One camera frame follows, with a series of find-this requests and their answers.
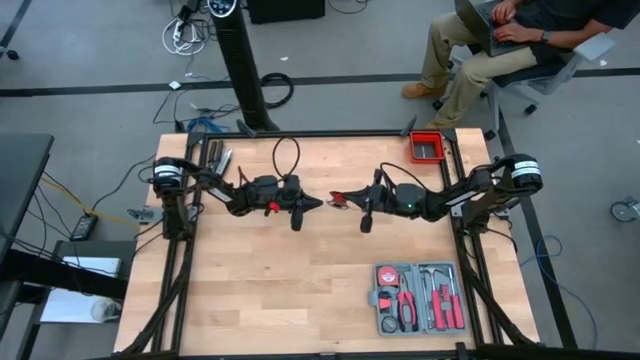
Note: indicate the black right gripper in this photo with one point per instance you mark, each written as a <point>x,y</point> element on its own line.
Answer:
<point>369,220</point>

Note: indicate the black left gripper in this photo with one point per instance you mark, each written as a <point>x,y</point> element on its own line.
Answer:
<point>297,215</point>

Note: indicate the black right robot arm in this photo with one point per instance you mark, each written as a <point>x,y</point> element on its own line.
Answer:
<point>475,195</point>

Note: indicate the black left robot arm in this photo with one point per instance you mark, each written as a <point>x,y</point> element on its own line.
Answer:
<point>225,192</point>

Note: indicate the red tape measure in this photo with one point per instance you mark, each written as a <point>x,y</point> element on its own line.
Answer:
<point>388,276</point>

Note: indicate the red plastic bin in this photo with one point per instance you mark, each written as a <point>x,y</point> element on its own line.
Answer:
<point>425,134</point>

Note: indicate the silver and black hand tool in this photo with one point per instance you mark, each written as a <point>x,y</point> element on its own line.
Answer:
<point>226,160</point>

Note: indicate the grey tool kit case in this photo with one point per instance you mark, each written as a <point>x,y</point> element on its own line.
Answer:
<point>375,300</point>

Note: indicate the silver hammer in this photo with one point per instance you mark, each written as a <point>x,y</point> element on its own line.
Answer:
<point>430,272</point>

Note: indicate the red utility knife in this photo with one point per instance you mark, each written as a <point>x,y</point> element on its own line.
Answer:
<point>385,303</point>

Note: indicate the black tower fan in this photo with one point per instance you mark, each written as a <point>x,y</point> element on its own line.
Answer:
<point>242,65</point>

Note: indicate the person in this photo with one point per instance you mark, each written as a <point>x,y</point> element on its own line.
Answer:
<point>470,70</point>

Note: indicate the white paper scrap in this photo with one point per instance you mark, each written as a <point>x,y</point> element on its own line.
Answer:
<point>175,85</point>

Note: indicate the black cabinet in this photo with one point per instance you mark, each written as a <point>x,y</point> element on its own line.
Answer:
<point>285,10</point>

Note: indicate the grey laptop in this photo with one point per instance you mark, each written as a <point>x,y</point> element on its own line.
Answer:
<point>480,25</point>

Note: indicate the white sheet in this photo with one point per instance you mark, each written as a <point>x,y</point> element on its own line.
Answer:
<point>92,266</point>

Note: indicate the navy office chair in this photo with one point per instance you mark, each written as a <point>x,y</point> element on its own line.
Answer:
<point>550,75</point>

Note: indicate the black power adapter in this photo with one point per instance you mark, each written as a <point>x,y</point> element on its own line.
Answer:
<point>83,227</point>

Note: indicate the clear plastic cup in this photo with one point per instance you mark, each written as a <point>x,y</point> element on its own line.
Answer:
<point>106,310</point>

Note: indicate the grey castor wheel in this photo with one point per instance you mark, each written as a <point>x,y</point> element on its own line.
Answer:
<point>625,210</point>

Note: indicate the black desk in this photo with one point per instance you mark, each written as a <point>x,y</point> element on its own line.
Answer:
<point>22,165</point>

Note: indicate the grey office chair base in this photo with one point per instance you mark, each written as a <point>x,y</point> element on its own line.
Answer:
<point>11,54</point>

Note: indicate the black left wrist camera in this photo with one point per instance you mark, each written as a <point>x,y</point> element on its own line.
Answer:
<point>291,187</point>

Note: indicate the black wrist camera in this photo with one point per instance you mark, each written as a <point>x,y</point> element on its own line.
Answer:
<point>291,187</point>
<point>390,197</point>

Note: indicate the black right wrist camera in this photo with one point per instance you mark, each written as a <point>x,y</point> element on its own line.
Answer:
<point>390,197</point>

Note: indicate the black aluminium table frame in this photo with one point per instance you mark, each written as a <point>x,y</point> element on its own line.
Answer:
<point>350,133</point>

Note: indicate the black angled rail bracket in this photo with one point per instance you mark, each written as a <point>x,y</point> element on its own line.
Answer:
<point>246,127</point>
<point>410,126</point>

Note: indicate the silver metal mounting bracket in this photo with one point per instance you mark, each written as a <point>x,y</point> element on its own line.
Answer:
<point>142,215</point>
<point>456,211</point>

